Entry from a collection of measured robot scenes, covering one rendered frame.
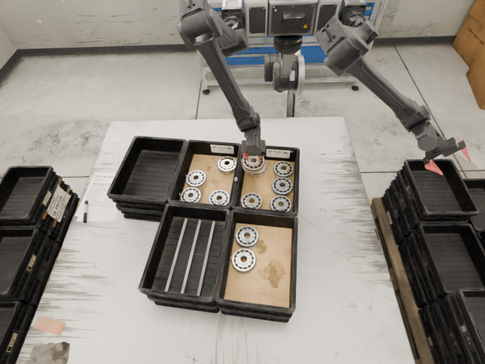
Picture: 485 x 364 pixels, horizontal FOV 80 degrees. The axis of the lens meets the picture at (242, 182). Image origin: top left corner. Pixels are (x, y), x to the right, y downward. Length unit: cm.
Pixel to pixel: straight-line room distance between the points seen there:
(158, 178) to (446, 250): 172
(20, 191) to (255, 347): 182
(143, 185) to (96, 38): 311
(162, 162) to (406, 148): 225
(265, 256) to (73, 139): 253
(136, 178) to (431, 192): 178
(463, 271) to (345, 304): 89
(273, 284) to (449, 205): 131
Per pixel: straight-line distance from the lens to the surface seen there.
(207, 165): 160
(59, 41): 471
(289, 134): 192
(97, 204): 180
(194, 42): 95
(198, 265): 133
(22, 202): 238
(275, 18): 141
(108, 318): 152
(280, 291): 127
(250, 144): 109
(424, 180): 223
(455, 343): 193
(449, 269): 209
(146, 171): 166
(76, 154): 322
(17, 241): 237
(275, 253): 132
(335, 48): 98
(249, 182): 151
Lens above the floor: 206
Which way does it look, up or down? 54 degrees down
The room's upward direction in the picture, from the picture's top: 3 degrees counter-clockwise
